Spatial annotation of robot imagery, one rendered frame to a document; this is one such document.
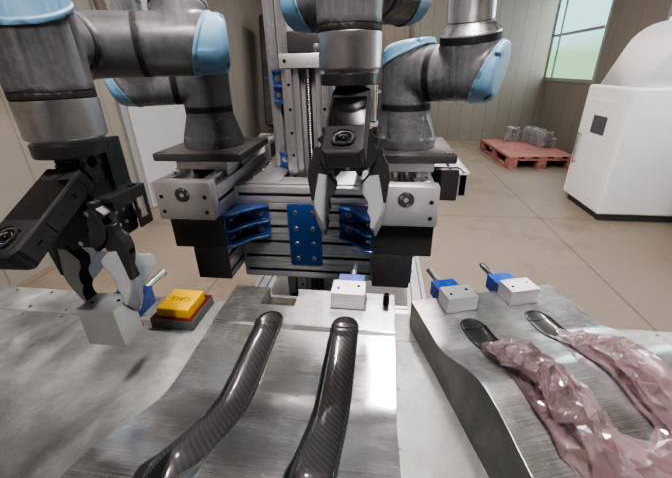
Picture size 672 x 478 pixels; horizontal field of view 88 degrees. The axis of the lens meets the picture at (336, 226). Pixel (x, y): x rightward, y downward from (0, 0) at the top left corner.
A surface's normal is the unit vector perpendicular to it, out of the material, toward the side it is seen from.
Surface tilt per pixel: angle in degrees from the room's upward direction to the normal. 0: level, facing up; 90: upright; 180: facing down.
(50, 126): 90
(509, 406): 10
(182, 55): 112
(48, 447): 0
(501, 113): 90
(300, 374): 3
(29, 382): 0
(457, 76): 101
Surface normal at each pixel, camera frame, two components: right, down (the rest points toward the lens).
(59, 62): 0.84, 0.21
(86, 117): 0.95, 0.12
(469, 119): -0.13, 0.41
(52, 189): -0.14, -0.61
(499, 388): -0.02, -0.90
